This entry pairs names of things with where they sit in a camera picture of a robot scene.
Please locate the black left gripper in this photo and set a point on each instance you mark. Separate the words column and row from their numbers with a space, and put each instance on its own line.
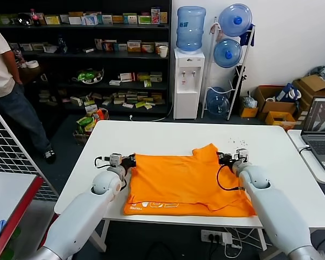
column 129, row 162

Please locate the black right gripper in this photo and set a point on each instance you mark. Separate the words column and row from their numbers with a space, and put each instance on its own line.
column 227, row 159

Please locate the orange t-shirt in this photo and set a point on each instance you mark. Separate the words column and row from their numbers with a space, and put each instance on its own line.
column 178, row 184

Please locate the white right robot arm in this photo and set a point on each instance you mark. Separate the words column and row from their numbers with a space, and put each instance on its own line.
column 273, row 211

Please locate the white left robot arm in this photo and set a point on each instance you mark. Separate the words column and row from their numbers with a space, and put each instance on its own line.
column 78, row 216

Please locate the scattered small debris specks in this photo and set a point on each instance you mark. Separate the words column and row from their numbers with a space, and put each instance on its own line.
column 242, row 142

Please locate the large white table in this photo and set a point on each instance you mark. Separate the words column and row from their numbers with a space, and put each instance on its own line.
column 165, row 135

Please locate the white metal jug rack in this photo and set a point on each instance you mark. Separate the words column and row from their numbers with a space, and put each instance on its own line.
column 231, row 107

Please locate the small orange carton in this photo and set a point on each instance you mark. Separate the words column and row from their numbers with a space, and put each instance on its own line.
column 249, row 112

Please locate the cardboard snack crate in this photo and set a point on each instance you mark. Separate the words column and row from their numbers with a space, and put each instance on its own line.
column 81, row 138

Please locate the orange snack bag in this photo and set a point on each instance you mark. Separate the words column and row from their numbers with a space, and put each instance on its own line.
column 100, row 115

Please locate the blue water jug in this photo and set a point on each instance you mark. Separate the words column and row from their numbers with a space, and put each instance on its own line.
column 191, row 29
column 218, row 102
column 235, row 20
column 227, row 53

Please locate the green snack bag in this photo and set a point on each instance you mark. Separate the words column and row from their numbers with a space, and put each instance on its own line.
column 85, row 124

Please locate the grey plastic bag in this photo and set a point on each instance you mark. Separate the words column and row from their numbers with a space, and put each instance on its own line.
column 249, row 101

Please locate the yellow cardboard box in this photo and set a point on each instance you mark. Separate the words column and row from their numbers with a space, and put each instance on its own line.
column 280, row 118

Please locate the open brown cardboard box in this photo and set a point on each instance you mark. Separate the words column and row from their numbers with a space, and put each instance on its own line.
column 279, row 106

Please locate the white power strip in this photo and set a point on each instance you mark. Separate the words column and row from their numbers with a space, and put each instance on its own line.
column 211, row 237

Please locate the white power adapter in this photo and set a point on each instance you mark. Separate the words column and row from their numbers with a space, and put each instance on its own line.
column 227, row 239

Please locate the white water dispenser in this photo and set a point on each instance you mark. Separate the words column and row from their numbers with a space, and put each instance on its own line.
column 188, row 89

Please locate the flat white medicine box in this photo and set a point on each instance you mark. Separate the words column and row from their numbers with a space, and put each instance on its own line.
column 115, row 83

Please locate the black stand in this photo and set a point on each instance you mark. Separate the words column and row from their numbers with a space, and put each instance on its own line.
column 239, row 78

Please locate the red striped white box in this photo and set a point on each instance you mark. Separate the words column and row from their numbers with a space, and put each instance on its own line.
column 127, row 77

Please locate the green yellow medicine box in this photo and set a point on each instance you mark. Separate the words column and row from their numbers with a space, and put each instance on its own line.
column 143, row 77

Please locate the green white stacked box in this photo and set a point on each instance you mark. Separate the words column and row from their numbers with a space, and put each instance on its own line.
column 156, row 77

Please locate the blue white tote bag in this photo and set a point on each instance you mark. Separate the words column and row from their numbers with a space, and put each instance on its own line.
column 287, row 93

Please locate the bowl of green snacks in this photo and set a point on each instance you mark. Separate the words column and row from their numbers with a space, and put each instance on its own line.
column 88, row 76

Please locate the grey open laptop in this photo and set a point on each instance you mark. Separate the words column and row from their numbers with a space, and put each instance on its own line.
column 322, row 122

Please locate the black shelf unit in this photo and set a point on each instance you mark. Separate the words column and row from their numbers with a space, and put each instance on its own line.
column 111, row 56

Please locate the large tan cardboard box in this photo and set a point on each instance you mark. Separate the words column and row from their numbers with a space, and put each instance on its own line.
column 311, row 83

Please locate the small white medicine box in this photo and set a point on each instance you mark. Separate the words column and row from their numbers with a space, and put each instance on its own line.
column 122, row 47

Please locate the white paper cup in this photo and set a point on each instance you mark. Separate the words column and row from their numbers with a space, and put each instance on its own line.
column 163, row 52

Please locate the red banded white box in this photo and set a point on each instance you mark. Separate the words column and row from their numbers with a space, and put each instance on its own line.
column 148, row 48

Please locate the yellow banded white box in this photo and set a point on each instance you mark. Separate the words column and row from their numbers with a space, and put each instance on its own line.
column 134, row 46

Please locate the red orange medicine box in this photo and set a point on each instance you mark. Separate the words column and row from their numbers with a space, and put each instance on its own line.
column 109, row 46

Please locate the flat small white box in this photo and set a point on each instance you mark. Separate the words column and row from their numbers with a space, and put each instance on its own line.
column 88, row 50

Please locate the white orange medicine box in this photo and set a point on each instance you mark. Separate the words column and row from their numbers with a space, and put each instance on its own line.
column 157, row 45

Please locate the white pink medicine box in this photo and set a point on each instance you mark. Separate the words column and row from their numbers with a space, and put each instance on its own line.
column 98, row 44

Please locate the dark blue hanging cloth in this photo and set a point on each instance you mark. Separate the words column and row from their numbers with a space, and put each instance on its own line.
column 246, row 35

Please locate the red framed white cart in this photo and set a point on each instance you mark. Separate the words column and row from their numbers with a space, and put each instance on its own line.
column 5, row 189

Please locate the dark brown wooden desk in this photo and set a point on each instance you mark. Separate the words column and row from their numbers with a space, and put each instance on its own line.
column 32, row 75

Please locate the blue plastic bottle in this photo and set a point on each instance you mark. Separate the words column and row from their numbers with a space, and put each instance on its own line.
column 61, row 45

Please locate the white tape roll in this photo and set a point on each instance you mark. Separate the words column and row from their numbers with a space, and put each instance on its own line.
column 32, row 64

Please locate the open white carton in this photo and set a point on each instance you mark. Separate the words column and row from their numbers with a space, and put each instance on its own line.
column 50, row 49

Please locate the light green medicine box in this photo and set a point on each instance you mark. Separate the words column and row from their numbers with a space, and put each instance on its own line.
column 144, row 20

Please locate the slim yellow medicine box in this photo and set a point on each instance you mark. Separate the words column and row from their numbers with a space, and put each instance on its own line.
column 118, row 19

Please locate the green striped white box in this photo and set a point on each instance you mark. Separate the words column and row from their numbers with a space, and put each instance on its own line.
column 130, row 19

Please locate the white green medicine box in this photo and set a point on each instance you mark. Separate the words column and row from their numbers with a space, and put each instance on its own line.
column 107, row 19

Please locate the blue white medicine box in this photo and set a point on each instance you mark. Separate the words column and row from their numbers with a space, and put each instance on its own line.
column 91, row 20

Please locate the orange yellow medicine box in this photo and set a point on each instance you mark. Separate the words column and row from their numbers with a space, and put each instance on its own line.
column 163, row 18

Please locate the tall pink colourful box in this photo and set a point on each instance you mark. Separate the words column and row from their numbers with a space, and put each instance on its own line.
column 155, row 15

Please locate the plain white medicine box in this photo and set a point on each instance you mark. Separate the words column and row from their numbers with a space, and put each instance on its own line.
column 75, row 20

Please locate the person in white shirt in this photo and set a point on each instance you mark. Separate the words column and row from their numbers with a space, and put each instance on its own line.
column 0, row 67

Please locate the yellow white medicine box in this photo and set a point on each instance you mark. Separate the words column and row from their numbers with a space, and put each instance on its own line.
column 53, row 20

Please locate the cola bottle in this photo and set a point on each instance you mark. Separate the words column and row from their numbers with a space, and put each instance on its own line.
column 36, row 18

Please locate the shiny dark bowl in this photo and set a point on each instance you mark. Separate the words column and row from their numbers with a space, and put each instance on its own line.
column 25, row 19

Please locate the large green carton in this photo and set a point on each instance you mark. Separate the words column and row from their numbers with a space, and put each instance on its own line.
column 6, row 19

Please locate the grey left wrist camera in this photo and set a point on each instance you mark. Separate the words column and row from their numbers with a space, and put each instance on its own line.
column 115, row 159

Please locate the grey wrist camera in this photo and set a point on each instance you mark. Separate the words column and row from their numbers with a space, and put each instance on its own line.
column 241, row 155
column 115, row 159

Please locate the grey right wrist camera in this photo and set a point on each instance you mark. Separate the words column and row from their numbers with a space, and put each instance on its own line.
column 241, row 155

